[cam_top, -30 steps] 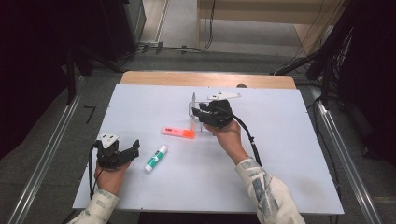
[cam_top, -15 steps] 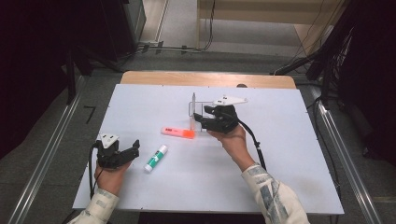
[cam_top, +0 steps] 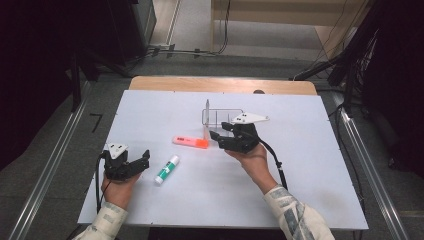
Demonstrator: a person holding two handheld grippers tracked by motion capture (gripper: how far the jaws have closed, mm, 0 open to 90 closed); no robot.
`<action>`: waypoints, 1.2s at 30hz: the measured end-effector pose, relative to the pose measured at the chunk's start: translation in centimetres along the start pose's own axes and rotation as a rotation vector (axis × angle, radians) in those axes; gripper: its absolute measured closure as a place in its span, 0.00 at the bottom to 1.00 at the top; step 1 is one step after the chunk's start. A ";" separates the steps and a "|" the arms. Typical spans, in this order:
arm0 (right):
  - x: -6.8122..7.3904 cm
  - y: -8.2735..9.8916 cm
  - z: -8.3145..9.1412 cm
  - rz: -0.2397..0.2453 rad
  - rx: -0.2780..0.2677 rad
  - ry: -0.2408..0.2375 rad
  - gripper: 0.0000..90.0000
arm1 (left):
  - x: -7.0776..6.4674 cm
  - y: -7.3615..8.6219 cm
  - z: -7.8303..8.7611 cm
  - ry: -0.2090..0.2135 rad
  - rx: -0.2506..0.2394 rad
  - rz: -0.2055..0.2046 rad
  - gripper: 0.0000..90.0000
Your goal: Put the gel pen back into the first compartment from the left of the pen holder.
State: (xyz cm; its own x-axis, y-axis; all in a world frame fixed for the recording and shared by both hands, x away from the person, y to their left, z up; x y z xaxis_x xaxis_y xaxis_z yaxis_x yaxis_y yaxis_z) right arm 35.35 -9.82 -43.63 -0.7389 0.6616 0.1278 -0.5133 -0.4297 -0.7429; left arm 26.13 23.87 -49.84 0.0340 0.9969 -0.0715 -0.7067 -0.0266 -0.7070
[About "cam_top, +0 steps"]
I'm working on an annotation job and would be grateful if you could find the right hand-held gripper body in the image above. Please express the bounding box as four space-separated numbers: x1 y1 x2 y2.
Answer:
229 112 269 154

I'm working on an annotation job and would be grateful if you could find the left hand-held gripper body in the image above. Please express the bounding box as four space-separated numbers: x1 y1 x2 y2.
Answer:
101 143 134 181

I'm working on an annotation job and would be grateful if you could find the clear wire pen holder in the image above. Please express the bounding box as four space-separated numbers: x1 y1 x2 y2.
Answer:
201 107 245 136

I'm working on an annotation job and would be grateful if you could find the green and white glue stick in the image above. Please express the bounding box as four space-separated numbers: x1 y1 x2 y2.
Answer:
153 154 181 185

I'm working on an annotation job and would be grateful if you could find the silver pen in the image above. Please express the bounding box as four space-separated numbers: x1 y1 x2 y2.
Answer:
203 98 211 139

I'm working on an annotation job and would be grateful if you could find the orange highlighter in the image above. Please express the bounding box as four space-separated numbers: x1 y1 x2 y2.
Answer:
172 135 210 150

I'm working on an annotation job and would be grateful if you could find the person's left hand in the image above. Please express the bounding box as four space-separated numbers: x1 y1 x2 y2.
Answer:
101 173 142 211

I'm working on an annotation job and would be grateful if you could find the person's right hand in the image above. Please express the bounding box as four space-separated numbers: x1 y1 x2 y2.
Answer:
224 143 279 195

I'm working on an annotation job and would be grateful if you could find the white board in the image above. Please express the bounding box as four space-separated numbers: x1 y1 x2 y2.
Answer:
77 89 369 231

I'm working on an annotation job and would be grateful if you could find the black metal stand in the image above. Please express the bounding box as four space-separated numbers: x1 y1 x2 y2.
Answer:
68 49 101 113

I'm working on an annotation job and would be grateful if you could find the black curtain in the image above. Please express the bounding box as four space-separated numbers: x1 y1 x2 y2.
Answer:
361 0 424 179
0 0 111 172

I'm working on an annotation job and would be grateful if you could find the wooden shelf unit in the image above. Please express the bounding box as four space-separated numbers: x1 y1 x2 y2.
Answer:
210 0 371 53

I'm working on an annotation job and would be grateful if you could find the dark grey cabinet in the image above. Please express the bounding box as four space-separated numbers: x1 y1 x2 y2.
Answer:
106 0 158 66

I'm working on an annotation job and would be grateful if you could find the yellow floor tape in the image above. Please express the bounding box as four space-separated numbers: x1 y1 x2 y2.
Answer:
398 209 424 218

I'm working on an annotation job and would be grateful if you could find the left hand-held gripper cable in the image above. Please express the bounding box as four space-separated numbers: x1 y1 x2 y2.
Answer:
95 151 112 215

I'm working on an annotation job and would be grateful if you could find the hand-held gripper cable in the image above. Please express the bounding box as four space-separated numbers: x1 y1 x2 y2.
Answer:
95 151 112 215
257 137 290 192

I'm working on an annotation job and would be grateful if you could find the right hand-held gripper cable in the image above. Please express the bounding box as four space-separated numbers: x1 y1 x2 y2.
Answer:
257 137 290 192

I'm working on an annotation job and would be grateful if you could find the metal floor rail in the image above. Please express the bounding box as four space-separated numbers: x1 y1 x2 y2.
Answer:
333 92 410 240
6 79 96 240

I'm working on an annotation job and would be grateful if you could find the floor cable with black clips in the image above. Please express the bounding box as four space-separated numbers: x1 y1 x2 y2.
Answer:
146 43 216 58

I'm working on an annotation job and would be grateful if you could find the black hanging cable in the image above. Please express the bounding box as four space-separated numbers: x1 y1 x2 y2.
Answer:
213 0 232 56

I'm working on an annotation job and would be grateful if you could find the black stand with cables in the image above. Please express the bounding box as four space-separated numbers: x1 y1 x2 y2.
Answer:
289 0 383 116

